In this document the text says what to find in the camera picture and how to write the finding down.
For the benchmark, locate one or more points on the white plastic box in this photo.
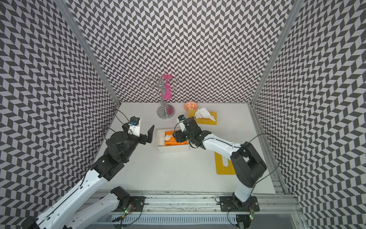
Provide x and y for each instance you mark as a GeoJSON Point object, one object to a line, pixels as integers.
{"type": "Point", "coordinates": [170, 149]}

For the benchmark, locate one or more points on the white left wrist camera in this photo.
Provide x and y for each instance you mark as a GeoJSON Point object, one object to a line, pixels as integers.
{"type": "Point", "coordinates": [134, 126]}

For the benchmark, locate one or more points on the aluminium corner post right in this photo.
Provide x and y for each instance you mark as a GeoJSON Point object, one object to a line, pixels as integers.
{"type": "Point", "coordinates": [278, 47]}

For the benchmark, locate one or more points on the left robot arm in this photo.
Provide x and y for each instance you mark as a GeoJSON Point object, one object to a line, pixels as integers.
{"type": "Point", "coordinates": [65, 213]}

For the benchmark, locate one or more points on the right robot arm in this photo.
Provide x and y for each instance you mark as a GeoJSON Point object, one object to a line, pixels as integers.
{"type": "Point", "coordinates": [248, 165]}

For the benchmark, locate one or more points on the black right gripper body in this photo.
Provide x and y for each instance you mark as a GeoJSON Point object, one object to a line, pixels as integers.
{"type": "Point", "coordinates": [183, 136]}

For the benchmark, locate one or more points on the yellow wooden lid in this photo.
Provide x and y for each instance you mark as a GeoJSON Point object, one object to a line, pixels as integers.
{"type": "Point", "coordinates": [223, 165]}
{"type": "Point", "coordinates": [203, 121]}

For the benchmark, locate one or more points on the aluminium corner post left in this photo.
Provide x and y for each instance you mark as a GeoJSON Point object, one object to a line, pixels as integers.
{"type": "Point", "coordinates": [64, 10]}

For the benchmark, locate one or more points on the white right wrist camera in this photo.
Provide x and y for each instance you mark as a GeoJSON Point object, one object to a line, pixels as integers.
{"type": "Point", "coordinates": [180, 123]}

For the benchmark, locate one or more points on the orange patterned ceramic bowl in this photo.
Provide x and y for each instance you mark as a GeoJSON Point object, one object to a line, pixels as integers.
{"type": "Point", "coordinates": [190, 106]}

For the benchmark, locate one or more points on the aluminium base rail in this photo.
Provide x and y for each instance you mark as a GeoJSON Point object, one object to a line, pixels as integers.
{"type": "Point", "coordinates": [172, 208]}

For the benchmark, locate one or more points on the aluminium corner post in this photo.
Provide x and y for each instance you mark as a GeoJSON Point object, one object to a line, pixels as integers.
{"type": "Point", "coordinates": [64, 10]}
{"type": "Point", "coordinates": [278, 47]}

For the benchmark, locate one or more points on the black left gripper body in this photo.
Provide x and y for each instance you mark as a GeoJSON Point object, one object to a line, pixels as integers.
{"type": "Point", "coordinates": [142, 139]}

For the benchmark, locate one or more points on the chrome jewelry stand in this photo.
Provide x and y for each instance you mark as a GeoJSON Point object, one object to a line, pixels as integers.
{"type": "Point", "coordinates": [163, 84]}

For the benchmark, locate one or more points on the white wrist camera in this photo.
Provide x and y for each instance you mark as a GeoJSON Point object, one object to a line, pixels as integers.
{"type": "Point", "coordinates": [180, 123]}
{"type": "Point", "coordinates": [134, 126]}

